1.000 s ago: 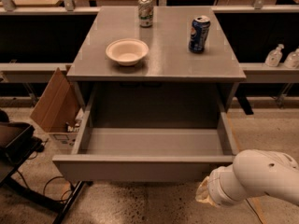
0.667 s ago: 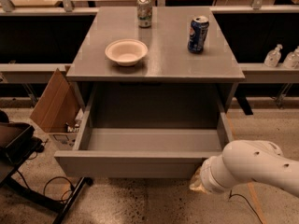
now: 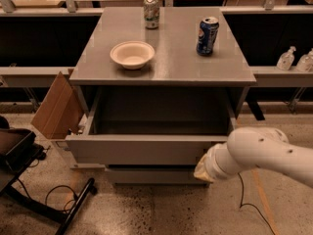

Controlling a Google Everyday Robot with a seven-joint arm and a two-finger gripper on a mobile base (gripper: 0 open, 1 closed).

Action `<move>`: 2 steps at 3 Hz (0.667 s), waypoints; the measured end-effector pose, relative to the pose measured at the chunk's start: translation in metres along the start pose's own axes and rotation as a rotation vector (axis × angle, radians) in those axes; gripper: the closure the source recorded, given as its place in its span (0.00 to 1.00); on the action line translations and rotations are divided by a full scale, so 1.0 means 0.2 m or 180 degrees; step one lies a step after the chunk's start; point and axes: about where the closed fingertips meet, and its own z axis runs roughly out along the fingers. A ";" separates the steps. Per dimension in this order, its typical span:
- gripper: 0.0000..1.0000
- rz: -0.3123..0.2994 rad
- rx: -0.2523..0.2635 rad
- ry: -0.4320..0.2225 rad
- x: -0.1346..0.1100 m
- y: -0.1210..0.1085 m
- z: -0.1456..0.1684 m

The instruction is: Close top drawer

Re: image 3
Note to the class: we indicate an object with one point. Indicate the green white soda can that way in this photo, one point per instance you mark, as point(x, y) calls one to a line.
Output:
point(151, 14)

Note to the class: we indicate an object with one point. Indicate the grey drawer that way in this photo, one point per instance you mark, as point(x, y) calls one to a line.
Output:
point(137, 125)
point(152, 174)

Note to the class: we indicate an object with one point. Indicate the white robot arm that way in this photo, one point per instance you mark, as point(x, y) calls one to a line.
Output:
point(250, 147)

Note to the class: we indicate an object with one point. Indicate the grey metal shelf rail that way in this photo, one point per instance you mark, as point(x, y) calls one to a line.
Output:
point(20, 77)

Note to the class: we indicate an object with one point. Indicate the grey drawer cabinet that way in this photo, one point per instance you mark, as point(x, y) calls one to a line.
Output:
point(176, 62)

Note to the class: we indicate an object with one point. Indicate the blue pepsi can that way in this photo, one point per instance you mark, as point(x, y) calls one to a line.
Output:
point(208, 30)

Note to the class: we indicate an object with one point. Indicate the white paper bowl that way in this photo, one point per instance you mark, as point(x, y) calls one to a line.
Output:
point(132, 55)

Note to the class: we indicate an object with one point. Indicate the brown cardboard box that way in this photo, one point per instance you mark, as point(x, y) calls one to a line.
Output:
point(60, 112)

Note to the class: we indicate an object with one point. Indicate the grey top drawer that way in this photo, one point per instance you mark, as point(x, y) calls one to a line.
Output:
point(137, 125)

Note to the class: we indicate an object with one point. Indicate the grey lower drawer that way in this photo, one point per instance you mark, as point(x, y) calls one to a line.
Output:
point(152, 174)

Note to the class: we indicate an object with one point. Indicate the foam-covered gripper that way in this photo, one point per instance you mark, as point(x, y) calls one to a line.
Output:
point(212, 164)

